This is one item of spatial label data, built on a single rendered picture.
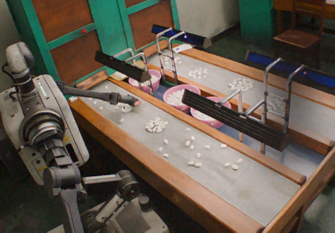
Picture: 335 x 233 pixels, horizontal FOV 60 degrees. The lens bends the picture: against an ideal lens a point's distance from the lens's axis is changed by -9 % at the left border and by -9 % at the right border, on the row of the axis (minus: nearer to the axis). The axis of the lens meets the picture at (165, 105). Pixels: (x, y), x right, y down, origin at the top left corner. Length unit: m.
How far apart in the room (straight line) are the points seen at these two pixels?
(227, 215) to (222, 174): 0.28
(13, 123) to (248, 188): 1.11
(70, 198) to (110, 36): 1.84
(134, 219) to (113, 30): 1.54
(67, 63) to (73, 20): 0.34
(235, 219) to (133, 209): 0.72
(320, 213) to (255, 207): 1.02
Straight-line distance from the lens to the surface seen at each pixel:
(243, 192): 1.59
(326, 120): 2.04
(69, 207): 1.02
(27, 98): 1.25
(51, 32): 2.42
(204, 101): 1.56
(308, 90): 2.26
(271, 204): 1.55
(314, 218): 2.44
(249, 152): 1.74
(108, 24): 2.62
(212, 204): 1.52
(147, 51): 2.84
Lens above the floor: 1.98
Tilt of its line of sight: 34 degrees down
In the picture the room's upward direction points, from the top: 12 degrees counter-clockwise
